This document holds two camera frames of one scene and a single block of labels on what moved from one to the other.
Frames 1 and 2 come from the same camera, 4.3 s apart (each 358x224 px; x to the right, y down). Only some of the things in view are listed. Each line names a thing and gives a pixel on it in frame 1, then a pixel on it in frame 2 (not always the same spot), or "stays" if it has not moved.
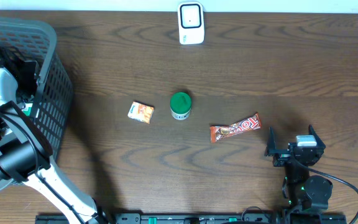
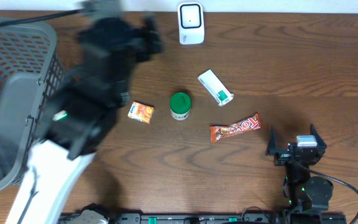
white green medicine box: x=27 y=109 → x=219 y=93
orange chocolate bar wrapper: x=251 y=123 stays
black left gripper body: x=26 y=89 → x=132 y=51
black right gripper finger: x=319 y=142 stays
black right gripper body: x=282 y=157 stays
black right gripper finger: x=271 y=143 stays
